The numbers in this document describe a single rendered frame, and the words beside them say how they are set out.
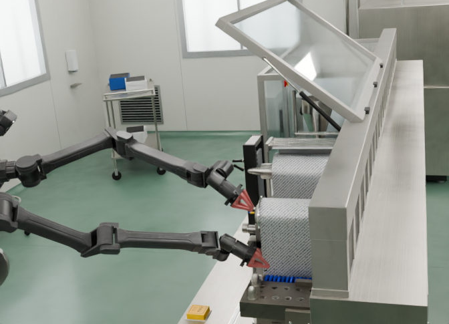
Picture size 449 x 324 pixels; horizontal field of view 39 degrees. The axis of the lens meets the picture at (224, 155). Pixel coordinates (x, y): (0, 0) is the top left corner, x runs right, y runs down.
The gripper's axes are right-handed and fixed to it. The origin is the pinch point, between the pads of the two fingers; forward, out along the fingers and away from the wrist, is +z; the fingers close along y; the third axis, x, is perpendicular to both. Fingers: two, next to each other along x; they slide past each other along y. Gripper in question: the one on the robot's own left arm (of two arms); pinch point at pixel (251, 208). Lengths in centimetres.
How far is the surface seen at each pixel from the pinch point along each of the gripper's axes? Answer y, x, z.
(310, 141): -26.7, 26.1, 2.6
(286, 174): -16.8, 12.7, 3.2
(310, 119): -65, 22, -2
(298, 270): 6.6, -5.0, 27.3
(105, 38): -544, -205, -273
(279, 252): 6.8, -3.7, 17.8
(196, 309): 17.0, -39.4, 6.8
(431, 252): -234, -55, 129
